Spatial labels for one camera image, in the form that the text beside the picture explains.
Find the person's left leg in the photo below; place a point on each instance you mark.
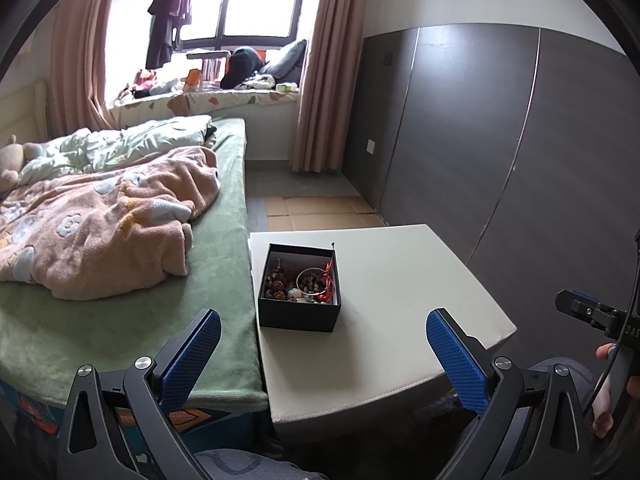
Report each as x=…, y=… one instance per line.
x=250, y=465

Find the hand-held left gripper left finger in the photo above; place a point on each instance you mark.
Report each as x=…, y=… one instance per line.
x=192, y=355

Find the beige plush toy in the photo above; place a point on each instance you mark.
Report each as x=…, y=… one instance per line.
x=15, y=160

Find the black bag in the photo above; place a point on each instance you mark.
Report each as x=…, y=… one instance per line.
x=242, y=65

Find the hanging dark clothes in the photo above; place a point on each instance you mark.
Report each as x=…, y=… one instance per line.
x=170, y=15

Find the white low table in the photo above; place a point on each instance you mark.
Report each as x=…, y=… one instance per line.
x=400, y=285

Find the black jewelry box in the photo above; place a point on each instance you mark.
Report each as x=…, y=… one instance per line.
x=300, y=317

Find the flattened cardboard sheet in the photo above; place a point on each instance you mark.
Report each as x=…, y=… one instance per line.
x=320, y=212

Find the window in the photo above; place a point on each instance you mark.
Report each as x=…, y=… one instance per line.
x=260, y=0

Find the pink curtain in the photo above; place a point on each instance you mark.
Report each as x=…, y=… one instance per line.
x=330, y=60
x=75, y=60

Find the person's right hand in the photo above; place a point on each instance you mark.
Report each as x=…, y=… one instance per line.
x=604, y=400

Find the white stone pendant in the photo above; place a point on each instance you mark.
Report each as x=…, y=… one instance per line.
x=294, y=293

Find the light floral quilt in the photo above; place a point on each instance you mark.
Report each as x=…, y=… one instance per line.
x=125, y=142

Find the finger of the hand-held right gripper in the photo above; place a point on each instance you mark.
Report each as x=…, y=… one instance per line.
x=590, y=307

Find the small white rack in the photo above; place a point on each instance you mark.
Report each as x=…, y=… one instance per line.
x=207, y=62

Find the bed with green sheet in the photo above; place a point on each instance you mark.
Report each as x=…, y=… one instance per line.
x=220, y=270

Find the pink fleece blanket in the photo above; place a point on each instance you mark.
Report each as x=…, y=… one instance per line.
x=125, y=220

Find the white wall socket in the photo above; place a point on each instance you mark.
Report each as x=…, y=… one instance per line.
x=371, y=146

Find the pile of small toys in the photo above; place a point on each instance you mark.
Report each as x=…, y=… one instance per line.
x=150, y=85

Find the dark cloth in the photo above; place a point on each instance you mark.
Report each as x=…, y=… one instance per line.
x=210, y=136

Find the grey pillow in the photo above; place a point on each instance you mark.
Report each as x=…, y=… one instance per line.
x=287, y=62

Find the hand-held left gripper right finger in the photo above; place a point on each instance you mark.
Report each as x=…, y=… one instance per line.
x=457, y=360

